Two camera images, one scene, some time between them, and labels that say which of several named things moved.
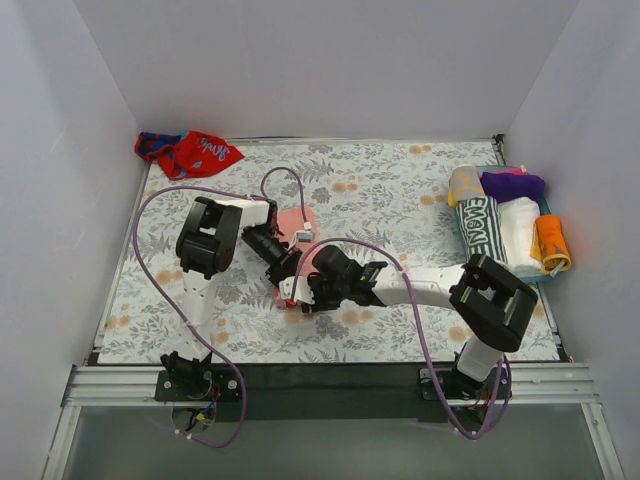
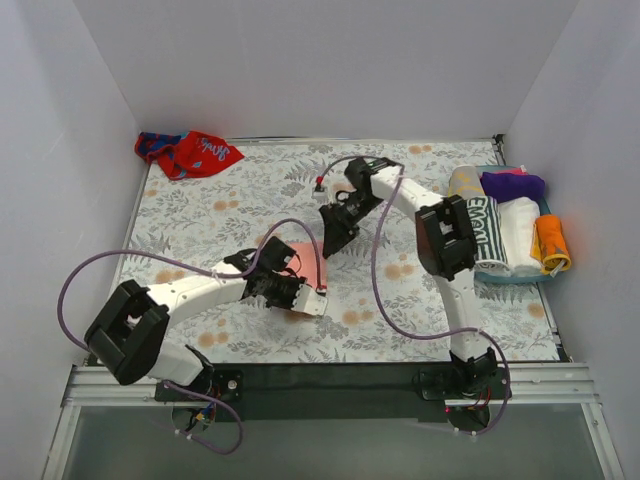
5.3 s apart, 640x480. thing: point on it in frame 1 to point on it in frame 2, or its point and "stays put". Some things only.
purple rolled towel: (501, 186) stays put
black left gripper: (279, 273) to (288, 293)
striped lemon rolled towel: (481, 223) stays put
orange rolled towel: (549, 246) stays put
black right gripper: (314, 292) to (341, 220)
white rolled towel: (519, 215) stays put
